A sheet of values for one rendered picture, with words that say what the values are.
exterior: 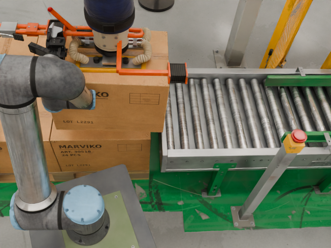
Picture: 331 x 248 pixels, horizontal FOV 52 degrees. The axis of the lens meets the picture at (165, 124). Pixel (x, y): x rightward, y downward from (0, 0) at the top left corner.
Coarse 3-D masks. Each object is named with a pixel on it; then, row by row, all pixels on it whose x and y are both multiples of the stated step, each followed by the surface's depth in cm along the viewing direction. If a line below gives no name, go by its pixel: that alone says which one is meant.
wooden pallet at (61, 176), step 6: (0, 174) 232; (6, 174) 232; (12, 174) 233; (54, 174) 236; (60, 174) 237; (66, 174) 237; (72, 174) 238; (78, 174) 248; (84, 174) 248; (132, 174) 243; (138, 174) 244; (144, 174) 244; (0, 180) 241; (6, 180) 241; (12, 180) 242; (54, 180) 244; (60, 180) 244; (66, 180) 245
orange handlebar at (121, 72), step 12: (0, 24) 159; (24, 24) 160; (36, 24) 160; (132, 36) 163; (120, 48) 156; (120, 60) 152; (120, 72) 148; (132, 72) 149; (144, 72) 149; (156, 72) 150
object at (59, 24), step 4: (48, 20) 160; (52, 20) 161; (56, 20) 161; (48, 24) 159; (56, 24) 161; (60, 24) 161; (64, 28) 158; (60, 32) 157; (64, 32) 157; (60, 36) 159; (64, 36) 159
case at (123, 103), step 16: (160, 32) 186; (80, 48) 174; (160, 48) 179; (160, 64) 172; (96, 80) 162; (112, 80) 163; (128, 80) 164; (144, 80) 165; (160, 80) 166; (96, 96) 169; (112, 96) 169; (128, 96) 170; (144, 96) 170; (160, 96) 170; (64, 112) 179; (80, 112) 179; (96, 112) 179; (112, 112) 180; (128, 112) 180; (144, 112) 180; (160, 112) 181; (64, 128) 191; (80, 128) 191; (96, 128) 192; (112, 128) 192; (128, 128) 192; (144, 128) 193; (160, 128) 193
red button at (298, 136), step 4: (292, 132) 156; (296, 132) 156; (300, 132) 156; (304, 132) 156; (292, 136) 155; (296, 136) 154; (300, 136) 154; (304, 136) 155; (296, 140) 154; (300, 140) 154; (304, 140) 154
